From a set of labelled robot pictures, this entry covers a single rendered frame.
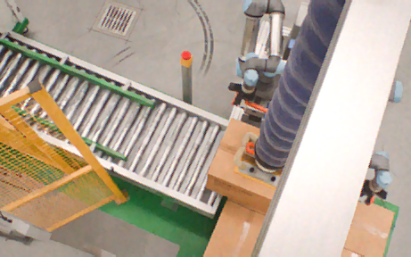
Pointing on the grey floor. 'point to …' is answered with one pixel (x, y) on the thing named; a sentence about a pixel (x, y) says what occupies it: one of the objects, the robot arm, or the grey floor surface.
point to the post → (186, 79)
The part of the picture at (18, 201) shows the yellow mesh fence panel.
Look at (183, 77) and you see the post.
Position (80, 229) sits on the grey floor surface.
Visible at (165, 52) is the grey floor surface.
